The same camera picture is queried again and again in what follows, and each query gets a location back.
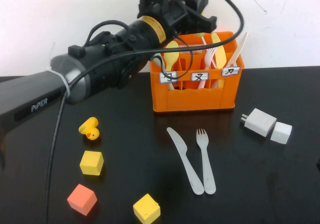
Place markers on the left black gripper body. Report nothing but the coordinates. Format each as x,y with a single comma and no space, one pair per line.
180,14

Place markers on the translucent white plastic knife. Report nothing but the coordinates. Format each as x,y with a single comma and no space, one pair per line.
185,156

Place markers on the translucent white plastic fork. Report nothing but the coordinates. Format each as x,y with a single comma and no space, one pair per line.
207,169

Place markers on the orange plastic cutlery holder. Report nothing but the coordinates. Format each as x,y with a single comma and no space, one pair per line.
200,100

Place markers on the pink plastic fork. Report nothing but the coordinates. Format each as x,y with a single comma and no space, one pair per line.
210,56

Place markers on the yellow plastic knife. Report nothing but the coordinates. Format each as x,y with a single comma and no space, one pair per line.
221,56

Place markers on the cream white plastic knife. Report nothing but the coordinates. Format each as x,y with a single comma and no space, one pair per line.
238,49

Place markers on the yellow plastic spoon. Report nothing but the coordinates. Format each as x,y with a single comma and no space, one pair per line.
171,56

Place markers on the mint green plastic spoon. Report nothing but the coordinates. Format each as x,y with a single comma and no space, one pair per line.
157,61

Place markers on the paper label knife character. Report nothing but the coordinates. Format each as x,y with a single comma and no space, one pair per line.
231,71

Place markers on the paper label fork character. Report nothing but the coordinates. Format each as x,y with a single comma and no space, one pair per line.
200,76

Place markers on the paper label spoon character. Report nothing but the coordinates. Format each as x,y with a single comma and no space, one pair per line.
172,79

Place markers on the white power adapter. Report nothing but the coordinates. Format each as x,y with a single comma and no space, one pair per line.
260,122

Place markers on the white foam cube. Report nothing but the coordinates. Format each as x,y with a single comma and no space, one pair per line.
281,132

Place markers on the white zip tie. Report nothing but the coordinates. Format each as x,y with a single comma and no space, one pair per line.
65,85

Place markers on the yellow rubber duck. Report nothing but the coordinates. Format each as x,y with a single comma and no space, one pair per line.
90,129

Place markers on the yellow foam cube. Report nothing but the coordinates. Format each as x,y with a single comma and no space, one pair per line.
91,162
146,210

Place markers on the orange foam cube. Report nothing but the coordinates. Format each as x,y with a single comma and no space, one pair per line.
81,200

